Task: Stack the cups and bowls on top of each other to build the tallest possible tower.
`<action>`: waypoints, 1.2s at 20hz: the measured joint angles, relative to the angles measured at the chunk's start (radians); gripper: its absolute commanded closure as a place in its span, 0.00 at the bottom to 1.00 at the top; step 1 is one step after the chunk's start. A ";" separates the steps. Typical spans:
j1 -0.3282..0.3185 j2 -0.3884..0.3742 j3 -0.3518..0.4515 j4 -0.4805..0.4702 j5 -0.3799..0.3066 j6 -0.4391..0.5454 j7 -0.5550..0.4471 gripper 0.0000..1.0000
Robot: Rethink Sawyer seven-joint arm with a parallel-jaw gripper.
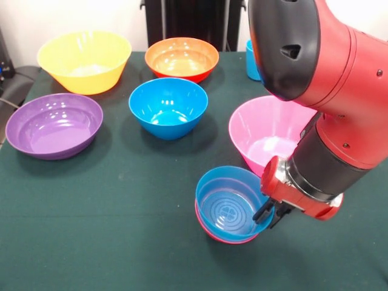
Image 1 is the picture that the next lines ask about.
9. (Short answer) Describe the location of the grey padded seat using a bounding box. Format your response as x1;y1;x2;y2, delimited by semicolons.
0;65;42;105

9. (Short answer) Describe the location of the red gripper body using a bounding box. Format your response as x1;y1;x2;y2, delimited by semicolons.
259;156;344;222

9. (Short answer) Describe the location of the small flat-bottomed blue bowl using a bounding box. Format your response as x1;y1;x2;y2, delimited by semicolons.
195;166;276;238

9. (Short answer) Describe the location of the large yellow bowl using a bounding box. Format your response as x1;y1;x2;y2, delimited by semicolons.
36;30;132;96

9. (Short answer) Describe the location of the black device box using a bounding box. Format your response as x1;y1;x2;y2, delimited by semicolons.
0;27;15;92

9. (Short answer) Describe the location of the large pink bowl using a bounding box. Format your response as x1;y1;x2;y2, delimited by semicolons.
228;95;319;179

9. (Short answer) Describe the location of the purple bowl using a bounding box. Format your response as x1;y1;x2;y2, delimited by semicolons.
5;93;104;161

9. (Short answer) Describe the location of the small red bowl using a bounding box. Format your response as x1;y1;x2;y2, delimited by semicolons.
195;199;261;245

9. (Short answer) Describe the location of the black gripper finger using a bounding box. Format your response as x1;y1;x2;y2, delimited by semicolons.
252;199;274;224
270;203;294;229

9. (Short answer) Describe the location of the blue cup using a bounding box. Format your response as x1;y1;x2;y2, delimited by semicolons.
246;39;263;82

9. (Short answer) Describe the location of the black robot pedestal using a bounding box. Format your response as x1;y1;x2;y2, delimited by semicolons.
139;0;250;52

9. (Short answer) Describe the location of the deep blue bowl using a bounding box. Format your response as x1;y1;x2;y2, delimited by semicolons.
128;77;209;141

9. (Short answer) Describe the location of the orange bowl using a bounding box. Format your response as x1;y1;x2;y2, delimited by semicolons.
144;37;220;84

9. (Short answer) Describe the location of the dark green table cloth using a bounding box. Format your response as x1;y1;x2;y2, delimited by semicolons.
0;50;388;291

